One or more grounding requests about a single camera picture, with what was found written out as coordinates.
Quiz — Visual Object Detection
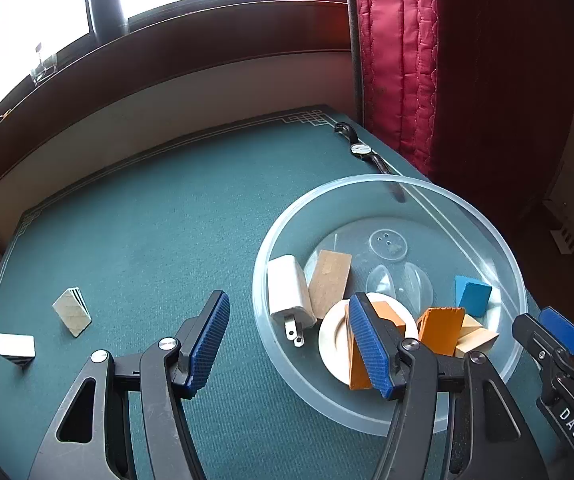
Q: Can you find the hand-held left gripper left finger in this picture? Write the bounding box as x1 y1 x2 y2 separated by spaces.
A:
27 290 231 480

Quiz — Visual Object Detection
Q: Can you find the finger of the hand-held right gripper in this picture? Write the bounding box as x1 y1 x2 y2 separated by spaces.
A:
539 306 574 376
512 312 574 382

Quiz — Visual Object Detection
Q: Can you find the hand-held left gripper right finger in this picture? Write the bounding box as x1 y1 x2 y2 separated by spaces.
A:
348 291 550 480

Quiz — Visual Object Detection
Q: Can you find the orange wooden block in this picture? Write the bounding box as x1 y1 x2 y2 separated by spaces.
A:
345 300 408 392

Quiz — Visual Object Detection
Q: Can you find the large tan wooden block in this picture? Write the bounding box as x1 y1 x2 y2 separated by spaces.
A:
453 327 498 359

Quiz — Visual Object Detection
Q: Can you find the orange wedge block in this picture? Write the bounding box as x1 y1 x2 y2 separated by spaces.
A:
417 306 466 357

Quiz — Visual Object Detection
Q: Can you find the brown rectangular wooden block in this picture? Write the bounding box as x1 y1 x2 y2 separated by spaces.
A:
308 250 354 321

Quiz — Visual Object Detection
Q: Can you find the blue wooden block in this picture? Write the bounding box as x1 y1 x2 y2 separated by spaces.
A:
454 275 494 318

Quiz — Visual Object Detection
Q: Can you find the white wall charger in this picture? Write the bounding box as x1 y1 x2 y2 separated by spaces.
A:
267 255 318 348

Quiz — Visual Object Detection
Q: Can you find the clear plastic bowl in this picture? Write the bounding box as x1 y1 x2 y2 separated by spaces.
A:
252 174 528 436

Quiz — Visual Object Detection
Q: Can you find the white round dish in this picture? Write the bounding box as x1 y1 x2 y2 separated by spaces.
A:
318 292 418 383

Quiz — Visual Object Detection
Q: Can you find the tan striped wedge block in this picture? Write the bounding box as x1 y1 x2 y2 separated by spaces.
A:
52 287 93 339

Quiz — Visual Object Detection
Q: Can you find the white striped wedge block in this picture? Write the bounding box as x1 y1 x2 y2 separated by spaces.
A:
0 332 36 370

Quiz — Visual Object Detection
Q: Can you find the red quilted cloth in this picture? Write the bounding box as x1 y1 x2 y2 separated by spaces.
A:
354 0 574 196

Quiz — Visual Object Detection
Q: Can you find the black metal pole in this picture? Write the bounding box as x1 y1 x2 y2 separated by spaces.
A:
339 0 368 128

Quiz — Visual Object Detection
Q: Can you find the drinking glass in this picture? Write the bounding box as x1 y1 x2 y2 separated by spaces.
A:
30 42 59 85

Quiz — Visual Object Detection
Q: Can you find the dark thermos bottle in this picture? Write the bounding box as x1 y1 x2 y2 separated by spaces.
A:
84 0 129 41

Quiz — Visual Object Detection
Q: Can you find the black strap wristwatch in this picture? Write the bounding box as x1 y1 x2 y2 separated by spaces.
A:
334 121 408 203

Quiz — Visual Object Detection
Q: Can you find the wooden window frame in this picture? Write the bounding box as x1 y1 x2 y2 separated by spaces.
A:
0 0 355 161

